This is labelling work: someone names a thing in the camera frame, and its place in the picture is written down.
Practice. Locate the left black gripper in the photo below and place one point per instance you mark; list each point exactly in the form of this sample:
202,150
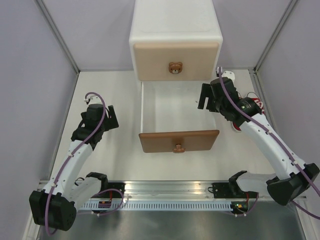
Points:
111,123

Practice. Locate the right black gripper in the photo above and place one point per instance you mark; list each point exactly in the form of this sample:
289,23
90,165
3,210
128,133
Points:
206,91

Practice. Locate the brown bottom drawer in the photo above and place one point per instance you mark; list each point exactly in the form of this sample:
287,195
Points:
170,116

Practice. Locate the brown bear knob top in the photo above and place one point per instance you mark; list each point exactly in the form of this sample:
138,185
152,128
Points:
175,67

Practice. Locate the red sneaker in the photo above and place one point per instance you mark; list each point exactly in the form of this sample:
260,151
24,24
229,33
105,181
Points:
235,128
257,100

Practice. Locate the beige top drawer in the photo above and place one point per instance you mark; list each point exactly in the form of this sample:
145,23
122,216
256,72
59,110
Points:
152,60

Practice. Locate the bear knob bottom drawer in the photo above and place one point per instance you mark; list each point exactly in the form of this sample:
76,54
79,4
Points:
178,149

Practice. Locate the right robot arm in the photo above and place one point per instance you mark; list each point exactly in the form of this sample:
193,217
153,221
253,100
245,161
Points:
292,175

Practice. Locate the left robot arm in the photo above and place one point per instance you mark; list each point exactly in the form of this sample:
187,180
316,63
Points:
57,203

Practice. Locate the white shoe cabinet body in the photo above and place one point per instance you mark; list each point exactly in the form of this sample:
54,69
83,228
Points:
174,21

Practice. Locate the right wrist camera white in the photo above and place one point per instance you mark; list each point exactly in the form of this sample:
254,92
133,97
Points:
226,75

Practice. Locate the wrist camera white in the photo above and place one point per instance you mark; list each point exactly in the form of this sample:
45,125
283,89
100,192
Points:
226,75
92,99

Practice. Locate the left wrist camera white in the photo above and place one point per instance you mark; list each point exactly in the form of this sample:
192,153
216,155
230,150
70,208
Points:
92,99

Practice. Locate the right aluminium frame post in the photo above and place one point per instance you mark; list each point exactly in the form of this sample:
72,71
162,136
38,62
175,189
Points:
256,80

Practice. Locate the aluminium frame post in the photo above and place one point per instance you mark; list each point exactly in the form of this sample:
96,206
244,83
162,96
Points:
57,34
256,80

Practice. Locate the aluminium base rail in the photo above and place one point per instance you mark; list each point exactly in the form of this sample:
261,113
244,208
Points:
175,190

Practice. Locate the white slotted cable duct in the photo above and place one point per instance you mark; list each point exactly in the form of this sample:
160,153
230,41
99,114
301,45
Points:
95,205

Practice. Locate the left aluminium frame post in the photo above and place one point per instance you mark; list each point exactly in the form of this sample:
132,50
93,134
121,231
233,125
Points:
57,34

